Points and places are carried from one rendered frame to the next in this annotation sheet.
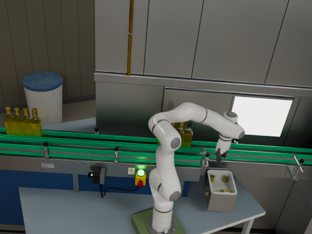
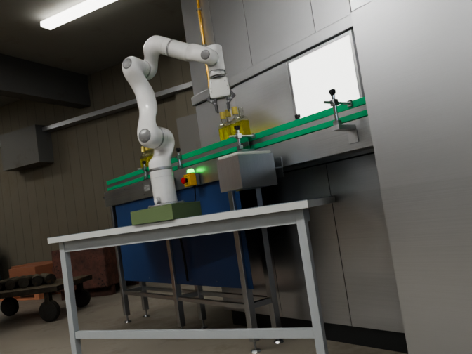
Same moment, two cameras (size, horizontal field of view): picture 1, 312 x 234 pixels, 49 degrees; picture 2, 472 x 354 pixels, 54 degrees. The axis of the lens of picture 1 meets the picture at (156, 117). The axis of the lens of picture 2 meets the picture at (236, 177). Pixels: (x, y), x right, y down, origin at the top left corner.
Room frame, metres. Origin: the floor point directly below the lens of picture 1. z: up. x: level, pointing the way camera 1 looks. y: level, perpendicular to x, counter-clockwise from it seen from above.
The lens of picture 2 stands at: (0.39, -2.28, 0.75)
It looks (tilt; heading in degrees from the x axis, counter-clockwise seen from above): 4 degrees up; 55
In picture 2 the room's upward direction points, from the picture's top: 8 degrees counter-clockwise
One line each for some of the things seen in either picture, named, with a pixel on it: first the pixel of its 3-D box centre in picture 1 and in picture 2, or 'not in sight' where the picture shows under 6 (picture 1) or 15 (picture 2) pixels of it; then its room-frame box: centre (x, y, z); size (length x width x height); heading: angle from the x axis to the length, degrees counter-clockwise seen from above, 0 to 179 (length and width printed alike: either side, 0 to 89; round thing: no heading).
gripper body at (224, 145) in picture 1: (224, 143); (219, 87); (1.67, -0.43, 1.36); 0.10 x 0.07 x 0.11; 140
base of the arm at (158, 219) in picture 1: (162, 215); (164, 188); (1.46, -0.10, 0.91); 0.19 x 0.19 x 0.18
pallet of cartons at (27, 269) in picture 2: not in sight; (35, 279); (1.70, 4.73, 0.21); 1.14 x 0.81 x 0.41; 117
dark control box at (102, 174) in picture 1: (99, 175); not in sight; (1.70, 0.34, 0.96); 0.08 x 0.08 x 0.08; 3
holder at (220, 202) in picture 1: (218, 187); (251, 172); (1.75, -0.48, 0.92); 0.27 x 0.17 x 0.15; 3
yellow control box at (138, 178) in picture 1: (140, 178); (191, 180); (1.72, 0.06, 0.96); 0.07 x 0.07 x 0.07; 3
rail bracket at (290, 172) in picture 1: (295, 169); (340, 116); (1.85, -1.00, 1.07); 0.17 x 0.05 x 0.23; 3
